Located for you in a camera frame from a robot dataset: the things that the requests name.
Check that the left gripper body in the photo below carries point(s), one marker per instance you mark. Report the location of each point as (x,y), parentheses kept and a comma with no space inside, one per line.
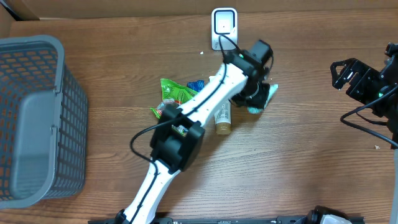
(253,93)

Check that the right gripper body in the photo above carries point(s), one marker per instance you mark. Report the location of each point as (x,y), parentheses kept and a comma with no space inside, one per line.
(367,85)

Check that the light teal tissue pack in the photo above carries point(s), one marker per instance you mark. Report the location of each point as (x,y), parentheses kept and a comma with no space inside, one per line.
(272,91)

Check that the white tube gold cap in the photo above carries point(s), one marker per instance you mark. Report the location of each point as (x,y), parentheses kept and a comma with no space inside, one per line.
(223,119)

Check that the blue snack wrapper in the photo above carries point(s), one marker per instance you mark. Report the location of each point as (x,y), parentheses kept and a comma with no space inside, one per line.
(197,85)

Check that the green snack bag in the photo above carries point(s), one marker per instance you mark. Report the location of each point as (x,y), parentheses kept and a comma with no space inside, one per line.
(173,94)

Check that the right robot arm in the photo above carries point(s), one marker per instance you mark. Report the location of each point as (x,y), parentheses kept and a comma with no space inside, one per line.
(385,105)

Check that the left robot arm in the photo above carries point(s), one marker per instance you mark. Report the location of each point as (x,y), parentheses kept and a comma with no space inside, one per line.
(180,131)

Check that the white barcode scanner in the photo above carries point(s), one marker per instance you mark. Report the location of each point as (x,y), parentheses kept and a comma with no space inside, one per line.
(224,28)

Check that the grey plastic mesh basket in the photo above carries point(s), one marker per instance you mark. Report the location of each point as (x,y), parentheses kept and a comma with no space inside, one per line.
(44,123)

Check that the brown cardboard box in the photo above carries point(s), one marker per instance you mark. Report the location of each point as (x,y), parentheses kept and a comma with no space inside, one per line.
(73,9)

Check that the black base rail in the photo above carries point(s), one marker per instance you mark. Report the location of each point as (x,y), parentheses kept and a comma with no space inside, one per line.
(318,215)

